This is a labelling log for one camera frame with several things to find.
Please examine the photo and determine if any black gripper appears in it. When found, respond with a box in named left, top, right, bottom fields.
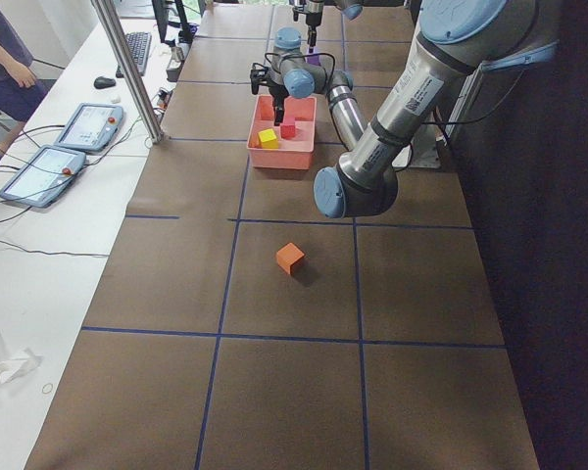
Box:
left=249, top=63, right=288, bottom=124
left=291, top=0, right=323, bottom=54

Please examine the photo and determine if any purple foam block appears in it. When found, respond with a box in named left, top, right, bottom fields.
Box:
left=306, top=53, right=321, bottom=67

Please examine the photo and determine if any pink foam block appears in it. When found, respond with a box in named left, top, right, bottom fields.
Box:
left=279, top=116, right=297, bottom=140

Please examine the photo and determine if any yellow-green foam block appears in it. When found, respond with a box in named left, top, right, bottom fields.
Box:
left=257, top=128, right=279, bottom=150

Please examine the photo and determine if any orange foam block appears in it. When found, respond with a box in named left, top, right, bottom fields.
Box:
left=275, top=242, right=305, bottom=276

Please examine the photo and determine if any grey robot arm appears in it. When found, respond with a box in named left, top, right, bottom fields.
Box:
left=289, top=0, right=412, bottom=53
left=250, top=0, right=563, bottom=218

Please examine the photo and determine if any pink plastic bin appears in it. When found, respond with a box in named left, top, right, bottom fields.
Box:
left=247, top=95, right=317, bottom=170

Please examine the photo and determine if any black computer keyboard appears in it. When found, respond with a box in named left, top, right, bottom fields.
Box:
left=124, top=31, right=152, bottom=76

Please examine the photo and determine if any black computer mouse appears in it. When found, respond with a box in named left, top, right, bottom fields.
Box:
left=93, top=76, right=117, bottom=90

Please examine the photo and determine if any far teach pendant tablet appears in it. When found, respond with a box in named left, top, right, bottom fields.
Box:
left=54, top=103, right=124, bottom=153

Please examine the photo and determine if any teach pendant tablet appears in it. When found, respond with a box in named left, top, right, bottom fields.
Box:
left=54, top=103, right=124, bottom=153
left=0, top=145, right=86, bottom=208

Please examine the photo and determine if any near teach pendant tablet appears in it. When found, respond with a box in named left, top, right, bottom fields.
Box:
left=0, top=145, right=86, bottom=208

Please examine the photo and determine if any person in dark clothes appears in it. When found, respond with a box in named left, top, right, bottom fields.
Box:
left=0, top=11, right=46, bottom=160

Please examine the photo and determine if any crumpled white paper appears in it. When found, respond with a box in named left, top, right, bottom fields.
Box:
left=0, top=331, right=43, bottom=389

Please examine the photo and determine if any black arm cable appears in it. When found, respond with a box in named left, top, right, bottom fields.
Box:
left=252, top=48, right=337, bottom=87

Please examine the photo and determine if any aluminium frame post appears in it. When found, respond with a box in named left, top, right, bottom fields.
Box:
left=90, top=0, right=164, bottom=145

